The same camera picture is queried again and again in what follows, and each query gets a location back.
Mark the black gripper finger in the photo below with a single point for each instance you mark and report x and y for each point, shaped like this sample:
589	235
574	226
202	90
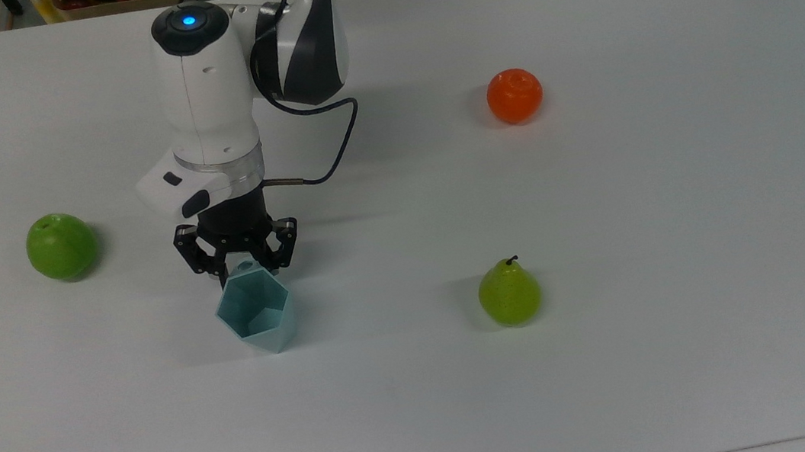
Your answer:
280	242
200	252

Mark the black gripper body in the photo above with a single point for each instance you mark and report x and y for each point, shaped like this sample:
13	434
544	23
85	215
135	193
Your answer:
236	214

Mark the light blue hexagonal mug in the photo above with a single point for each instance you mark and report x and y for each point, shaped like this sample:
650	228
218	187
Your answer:
261	328

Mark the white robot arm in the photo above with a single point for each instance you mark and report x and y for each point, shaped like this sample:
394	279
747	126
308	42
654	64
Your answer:
201	89

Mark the green toy apple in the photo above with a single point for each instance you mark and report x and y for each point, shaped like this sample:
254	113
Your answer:
61	246

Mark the green toy pear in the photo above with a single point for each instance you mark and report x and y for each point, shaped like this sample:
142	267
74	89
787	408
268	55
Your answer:
509	296

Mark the orange toy fruit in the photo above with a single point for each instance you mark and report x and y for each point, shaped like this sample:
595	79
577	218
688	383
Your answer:
514	95

